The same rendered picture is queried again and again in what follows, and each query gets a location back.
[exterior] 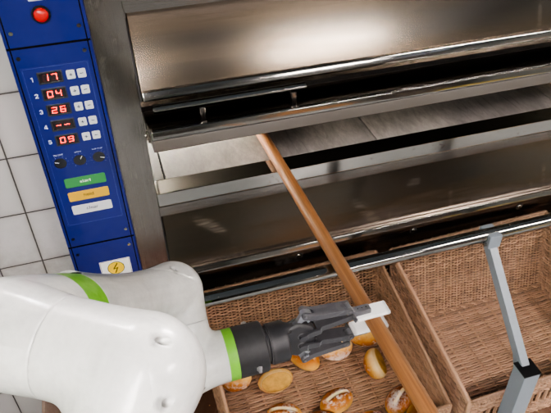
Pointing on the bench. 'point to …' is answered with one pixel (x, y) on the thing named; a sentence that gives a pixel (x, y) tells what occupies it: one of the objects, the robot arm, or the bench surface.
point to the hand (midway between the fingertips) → (369, 317)
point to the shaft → (402, 369)
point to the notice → (116, 266)
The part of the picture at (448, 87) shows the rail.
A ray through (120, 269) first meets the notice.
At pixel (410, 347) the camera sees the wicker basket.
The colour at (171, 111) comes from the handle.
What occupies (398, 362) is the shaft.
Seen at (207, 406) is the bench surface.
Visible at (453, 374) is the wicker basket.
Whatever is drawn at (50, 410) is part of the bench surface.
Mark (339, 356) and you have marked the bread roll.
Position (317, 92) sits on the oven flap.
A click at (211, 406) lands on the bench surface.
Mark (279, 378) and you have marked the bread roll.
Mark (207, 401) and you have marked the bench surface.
